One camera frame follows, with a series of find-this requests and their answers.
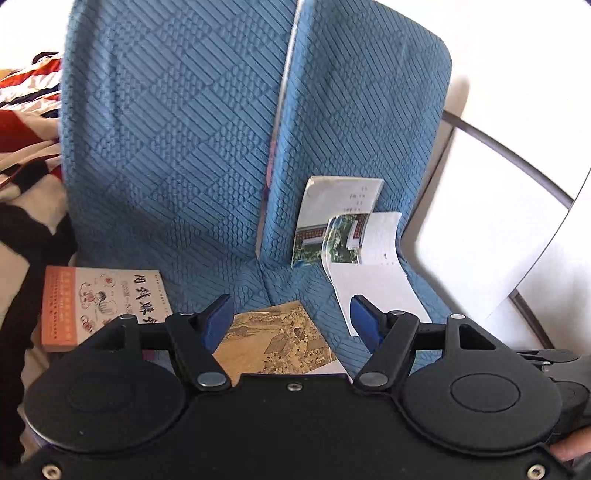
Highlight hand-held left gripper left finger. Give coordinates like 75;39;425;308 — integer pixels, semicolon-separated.
90;294;234;393

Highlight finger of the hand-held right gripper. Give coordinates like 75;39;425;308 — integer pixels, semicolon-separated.
516;349;580;365

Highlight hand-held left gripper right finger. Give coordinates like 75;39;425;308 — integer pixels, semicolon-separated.
349;294;502;391

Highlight white photo cover booklet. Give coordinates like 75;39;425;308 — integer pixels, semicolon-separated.
291;175;385;268
322;211;432;337

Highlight yellow painting cover book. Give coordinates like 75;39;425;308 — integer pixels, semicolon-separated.
212;300;347;386

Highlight orange and purple paperback book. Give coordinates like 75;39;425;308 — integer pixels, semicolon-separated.
41;265;174;352

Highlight person's right hand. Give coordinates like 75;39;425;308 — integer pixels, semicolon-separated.
551;427;591;462

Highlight white sofa armrest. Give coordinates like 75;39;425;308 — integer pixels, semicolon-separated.
402;69;591;352

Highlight blue quilted sofa cover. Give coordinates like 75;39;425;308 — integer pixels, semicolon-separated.
59;0;453;384

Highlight dark cloth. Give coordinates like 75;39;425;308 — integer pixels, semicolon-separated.
0;258;51;464

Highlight red cream black striped blanket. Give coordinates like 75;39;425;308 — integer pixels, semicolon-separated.
0;52;79;393

